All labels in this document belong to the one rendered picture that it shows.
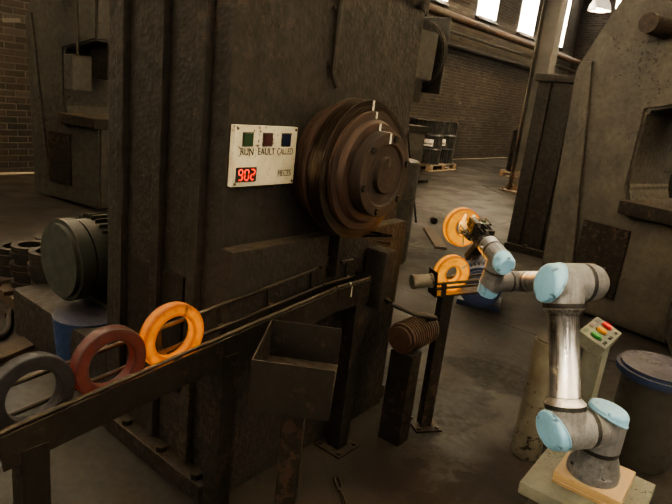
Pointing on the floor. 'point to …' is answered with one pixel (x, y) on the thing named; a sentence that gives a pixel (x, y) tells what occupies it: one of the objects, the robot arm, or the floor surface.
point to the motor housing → (403, 375)
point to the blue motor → (479, 294)
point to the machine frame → (139, 103)
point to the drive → (66, 282)
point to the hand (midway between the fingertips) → (462, 222)
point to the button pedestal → (594, 358)
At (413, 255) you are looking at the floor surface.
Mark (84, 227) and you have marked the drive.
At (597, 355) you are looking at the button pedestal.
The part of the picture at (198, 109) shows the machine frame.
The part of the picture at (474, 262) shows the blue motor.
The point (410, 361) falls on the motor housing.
